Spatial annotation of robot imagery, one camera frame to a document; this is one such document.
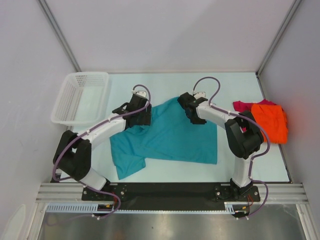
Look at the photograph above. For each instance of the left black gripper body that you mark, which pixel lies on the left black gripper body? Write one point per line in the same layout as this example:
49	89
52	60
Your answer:
144	117

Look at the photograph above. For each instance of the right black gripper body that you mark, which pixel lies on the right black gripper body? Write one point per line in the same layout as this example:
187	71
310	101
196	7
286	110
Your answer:
195	120

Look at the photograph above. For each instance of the teal t shirt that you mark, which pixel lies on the teal t shirt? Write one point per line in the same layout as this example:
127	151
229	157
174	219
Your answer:
170	136

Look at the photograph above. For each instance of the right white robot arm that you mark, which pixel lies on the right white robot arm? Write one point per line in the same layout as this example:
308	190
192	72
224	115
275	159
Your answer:
244	137

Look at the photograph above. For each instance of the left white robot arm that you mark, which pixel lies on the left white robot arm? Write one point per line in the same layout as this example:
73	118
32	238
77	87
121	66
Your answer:
74	151

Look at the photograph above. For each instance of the magenta folded t shirt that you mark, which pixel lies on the magenta folded t shirt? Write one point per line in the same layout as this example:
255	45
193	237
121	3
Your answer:
240	106

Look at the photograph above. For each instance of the white plastic basket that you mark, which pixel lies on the white plastic basket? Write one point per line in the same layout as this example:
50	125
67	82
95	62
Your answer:
81	99

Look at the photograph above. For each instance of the orange folded t shirt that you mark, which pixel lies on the orange folded t shirt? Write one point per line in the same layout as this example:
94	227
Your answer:
273	119

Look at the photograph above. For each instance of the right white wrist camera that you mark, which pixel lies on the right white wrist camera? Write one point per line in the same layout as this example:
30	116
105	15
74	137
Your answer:
198	95

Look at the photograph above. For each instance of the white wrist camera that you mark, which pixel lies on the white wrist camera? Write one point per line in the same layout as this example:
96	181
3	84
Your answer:
139	94
198	95

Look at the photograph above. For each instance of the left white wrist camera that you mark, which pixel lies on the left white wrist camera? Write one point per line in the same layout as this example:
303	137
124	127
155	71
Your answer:
139	94

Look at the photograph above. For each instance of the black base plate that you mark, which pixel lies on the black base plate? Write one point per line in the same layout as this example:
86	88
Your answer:
174	196

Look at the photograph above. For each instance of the white slotted cable duct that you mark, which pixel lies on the white slotted cable duct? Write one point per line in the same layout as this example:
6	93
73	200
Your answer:
95	208

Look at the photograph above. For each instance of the aluminium frame rail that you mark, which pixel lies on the aluminium frame rail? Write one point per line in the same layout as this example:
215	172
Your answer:
278	193

